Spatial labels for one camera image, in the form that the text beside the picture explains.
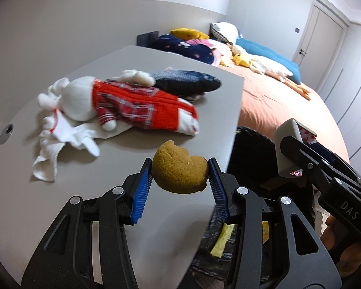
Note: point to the person's right hand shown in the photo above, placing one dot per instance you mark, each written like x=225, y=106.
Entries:
x=358, y=256

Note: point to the bed with orange sheet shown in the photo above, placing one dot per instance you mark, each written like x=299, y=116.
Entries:
x=273, y=105

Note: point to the white pillow checkered edge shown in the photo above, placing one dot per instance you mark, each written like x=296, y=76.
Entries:
x=225, y=31

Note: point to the white rabbit plush red dress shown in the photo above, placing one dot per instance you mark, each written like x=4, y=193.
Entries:
x=123, y=102

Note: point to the pale yellow plush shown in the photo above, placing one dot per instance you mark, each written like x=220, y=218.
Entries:
x=226, y=60

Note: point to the mustard yellow plush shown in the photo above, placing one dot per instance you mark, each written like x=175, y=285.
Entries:
x=188, y=33

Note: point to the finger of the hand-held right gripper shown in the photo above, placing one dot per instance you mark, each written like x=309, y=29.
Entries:
x=325, y=153
x=306, y=159

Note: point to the yellow wrapper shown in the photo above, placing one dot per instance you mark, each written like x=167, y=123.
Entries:
x=222, y=240
x=265, y=231

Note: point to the brown sponge chunk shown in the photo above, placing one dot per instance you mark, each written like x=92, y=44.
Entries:
x=180, y=168

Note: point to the trash bin with black bag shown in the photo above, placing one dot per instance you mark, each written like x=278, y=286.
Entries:
x=252, y=156

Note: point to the white door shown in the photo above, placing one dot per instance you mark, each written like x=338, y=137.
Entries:
x=322, y=33

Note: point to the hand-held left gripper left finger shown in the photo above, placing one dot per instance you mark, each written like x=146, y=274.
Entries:
x=141, y=192

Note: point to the pastel foam floor mat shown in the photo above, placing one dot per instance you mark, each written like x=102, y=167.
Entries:
x=322, y=216

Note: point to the white wardrobe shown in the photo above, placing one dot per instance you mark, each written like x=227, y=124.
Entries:
x=352, y=81

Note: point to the pink cloth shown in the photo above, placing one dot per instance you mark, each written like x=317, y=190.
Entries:
x=212, y=46

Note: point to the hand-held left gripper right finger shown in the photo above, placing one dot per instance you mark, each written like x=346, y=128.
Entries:
x=218, y=192

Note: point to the blue pillow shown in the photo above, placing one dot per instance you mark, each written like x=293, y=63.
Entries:
x=267, y=49

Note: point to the yellow duck plush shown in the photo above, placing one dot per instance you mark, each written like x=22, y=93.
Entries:
x=242, y=58

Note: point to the black wall panel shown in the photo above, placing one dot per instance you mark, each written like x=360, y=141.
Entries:
x=147, y=39

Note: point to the grey carton red white label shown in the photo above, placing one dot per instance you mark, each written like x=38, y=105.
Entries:
x=288, y=128

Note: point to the dark blue fish plush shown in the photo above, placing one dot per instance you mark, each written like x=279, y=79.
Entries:
x=186, y=81

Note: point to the white goose plush orange feet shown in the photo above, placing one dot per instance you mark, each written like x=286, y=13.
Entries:
x=272, y=67

